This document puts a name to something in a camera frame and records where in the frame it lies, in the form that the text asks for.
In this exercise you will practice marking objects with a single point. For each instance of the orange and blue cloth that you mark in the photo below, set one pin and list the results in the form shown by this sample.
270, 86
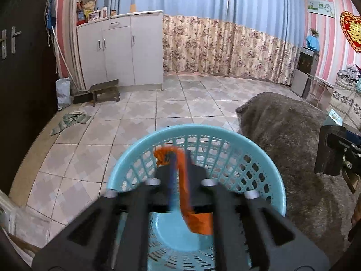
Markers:
197, 223

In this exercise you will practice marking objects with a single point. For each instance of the pile of assorted household items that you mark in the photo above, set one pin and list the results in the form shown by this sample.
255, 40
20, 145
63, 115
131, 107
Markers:
83, 12

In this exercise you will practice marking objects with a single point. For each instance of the black double door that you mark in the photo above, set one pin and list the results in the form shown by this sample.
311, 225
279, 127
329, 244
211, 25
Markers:
25, 90

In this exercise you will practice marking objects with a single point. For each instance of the green and white wall poster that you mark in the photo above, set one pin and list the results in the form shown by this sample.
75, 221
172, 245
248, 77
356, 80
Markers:
321, 7

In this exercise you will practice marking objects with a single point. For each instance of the metal folding table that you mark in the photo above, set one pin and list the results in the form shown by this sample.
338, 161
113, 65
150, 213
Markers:
320, 80

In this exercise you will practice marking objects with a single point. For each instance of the blue hanging item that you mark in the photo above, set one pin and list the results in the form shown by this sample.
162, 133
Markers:
51, 14

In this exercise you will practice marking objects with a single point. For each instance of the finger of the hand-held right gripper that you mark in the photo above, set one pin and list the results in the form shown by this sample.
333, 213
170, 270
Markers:
328, 149

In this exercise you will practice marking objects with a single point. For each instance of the blue cloth cover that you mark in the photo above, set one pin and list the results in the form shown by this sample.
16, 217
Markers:
313, 43

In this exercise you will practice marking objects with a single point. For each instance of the grey-green cloth rag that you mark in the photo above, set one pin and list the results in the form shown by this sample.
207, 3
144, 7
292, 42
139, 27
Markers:
72, 118

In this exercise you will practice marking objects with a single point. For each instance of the red and gold wall decoration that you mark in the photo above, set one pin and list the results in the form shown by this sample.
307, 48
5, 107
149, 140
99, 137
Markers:
351, 31

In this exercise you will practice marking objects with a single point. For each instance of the furniture under patterned cloth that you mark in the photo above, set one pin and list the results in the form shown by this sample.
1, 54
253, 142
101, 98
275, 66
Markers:
347, 98

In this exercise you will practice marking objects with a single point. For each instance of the low wooden stool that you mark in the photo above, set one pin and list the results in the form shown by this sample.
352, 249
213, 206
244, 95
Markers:
104, 86

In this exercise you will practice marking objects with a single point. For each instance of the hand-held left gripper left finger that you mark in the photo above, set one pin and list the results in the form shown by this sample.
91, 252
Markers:
172, 186

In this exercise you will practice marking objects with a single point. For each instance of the grey water dispenser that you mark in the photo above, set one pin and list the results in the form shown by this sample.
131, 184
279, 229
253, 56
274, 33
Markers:
304, 70

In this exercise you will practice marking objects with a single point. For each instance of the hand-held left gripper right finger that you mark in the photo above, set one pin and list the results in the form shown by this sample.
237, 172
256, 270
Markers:
197, 186

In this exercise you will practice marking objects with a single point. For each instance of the grey-brown fuzzy blanket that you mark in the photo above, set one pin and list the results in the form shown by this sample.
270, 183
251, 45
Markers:
282, 132

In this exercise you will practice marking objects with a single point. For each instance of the white plastic bag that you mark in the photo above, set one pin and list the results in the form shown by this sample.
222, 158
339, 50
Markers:
63, 93

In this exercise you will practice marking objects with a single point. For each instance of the light blue plastic basket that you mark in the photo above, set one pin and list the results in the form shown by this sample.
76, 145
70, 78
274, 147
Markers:
197, 129

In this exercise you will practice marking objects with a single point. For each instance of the blue and floral curtain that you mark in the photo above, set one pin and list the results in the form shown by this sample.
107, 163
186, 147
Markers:
211, 19

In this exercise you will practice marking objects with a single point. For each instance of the small white box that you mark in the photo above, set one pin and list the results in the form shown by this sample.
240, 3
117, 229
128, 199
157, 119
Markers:
95, 15

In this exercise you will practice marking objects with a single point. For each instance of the broom with white stick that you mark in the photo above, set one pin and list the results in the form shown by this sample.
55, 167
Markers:
80, 96

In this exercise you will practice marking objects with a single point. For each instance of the small potted plant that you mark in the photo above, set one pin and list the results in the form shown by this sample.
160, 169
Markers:
314, 31

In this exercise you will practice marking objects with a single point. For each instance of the teal cardboard box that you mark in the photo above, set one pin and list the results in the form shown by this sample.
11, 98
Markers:
335, 117

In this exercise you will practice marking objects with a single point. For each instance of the pile of clothes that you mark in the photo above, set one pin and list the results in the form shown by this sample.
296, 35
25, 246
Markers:
349, 72

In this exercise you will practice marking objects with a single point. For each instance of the white cabinet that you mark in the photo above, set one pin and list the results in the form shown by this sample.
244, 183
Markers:
146, 50

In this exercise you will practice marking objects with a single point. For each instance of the person's right forearm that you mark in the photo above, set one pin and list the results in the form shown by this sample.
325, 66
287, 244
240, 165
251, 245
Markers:
356, 220

